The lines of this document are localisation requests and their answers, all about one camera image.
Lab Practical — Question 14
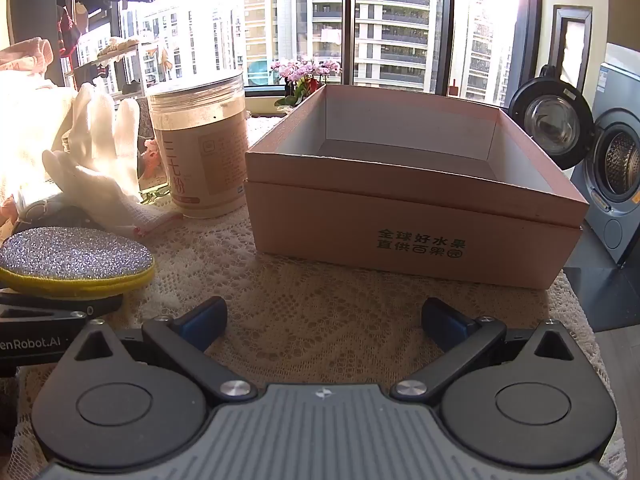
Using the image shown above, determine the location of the potted pink orchid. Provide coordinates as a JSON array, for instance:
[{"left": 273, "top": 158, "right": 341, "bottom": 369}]
[{"left": 270, "top": 58, "right": 344, "bottom": 109}]

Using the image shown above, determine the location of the pink floral cup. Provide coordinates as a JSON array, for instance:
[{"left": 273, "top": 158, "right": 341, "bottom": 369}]
[{"left": 147, "top": 71, "right": 251, "bottom": 220}]

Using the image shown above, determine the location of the pink cloth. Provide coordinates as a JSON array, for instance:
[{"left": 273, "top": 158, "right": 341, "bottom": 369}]
[{"left": 0, "top": 36, "right": 55, "bottom": 74}]

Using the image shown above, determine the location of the red hanging garment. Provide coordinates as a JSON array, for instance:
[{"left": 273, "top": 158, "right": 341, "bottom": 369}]
[{"left": 56, "top": 5, "right": 84, "bottom": 59}]

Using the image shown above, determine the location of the pink cardboard box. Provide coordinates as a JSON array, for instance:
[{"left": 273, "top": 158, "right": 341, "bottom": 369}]
[{"left": 244, "top": 84, "right": 591, "bottom": 291}]

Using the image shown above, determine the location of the dark framed picture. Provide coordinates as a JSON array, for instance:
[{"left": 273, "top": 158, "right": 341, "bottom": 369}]
[{"left": 542, "top": 5, "right": 595, "bottom": 102}]

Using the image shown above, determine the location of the white cotton glove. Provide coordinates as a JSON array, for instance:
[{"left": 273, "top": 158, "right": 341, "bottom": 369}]
[
  {"left": 42, "top": 149, "right": 184, "bottom": 237},
  {"left": 64, "top": 82, "right": 142, "bottom": 196}
]

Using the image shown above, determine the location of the cream lace tablecloth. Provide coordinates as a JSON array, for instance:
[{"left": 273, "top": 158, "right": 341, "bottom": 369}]
[{"left": 0, "top": 110, "right": 617, "bottom": 480}]

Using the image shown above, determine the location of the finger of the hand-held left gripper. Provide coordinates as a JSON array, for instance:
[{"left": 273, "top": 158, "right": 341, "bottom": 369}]
[{"left": 0, "top": 292, "right": 125, "bottom": 322}]

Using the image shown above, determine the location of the silver and yellow scouring pad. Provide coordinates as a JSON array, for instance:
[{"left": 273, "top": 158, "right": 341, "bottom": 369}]
[{"left": 0, "top": 226, "right": 157, "bottom": 301}]

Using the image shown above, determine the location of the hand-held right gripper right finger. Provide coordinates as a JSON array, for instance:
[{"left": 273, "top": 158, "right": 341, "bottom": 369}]
[{"left": 390, "top": 297, "right": 576, "bottom": 404}]

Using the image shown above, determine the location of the white towel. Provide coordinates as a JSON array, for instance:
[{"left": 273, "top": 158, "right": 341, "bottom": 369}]
[{"left": 0, "top": 70, "right": 83, "bottom": 211}]

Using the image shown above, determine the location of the grey washing machine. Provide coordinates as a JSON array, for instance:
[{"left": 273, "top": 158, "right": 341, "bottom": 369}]
[{"left": 510, "top": 42, "right": 640, "bottom": 268}]

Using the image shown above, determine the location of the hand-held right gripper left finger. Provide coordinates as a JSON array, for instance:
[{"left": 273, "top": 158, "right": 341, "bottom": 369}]
[{"left": 75, "top": 296, "right": 258, "bottom": 404}]

